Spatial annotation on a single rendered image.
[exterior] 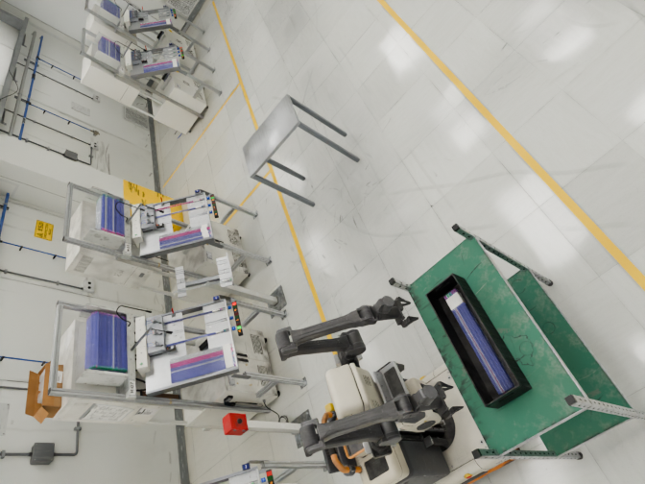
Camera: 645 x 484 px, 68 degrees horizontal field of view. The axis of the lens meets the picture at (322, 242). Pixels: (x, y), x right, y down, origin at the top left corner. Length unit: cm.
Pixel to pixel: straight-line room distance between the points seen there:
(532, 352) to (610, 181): 149
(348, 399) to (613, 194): 203
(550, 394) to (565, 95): 223
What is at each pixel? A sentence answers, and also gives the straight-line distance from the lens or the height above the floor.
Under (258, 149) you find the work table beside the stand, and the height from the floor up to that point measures 80.
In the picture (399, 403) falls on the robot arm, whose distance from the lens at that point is 195.
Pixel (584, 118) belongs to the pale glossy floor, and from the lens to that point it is 360.
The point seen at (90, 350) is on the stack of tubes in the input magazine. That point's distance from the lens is 402.
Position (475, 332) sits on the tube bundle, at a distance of 224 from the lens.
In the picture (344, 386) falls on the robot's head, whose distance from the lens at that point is 217.
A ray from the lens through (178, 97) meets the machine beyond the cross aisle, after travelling 792.
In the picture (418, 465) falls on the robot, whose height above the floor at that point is 60.
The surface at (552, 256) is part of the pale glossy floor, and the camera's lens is 329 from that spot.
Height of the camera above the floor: 294
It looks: 40 degrees down
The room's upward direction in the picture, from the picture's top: 67 degrees counter-clockwise
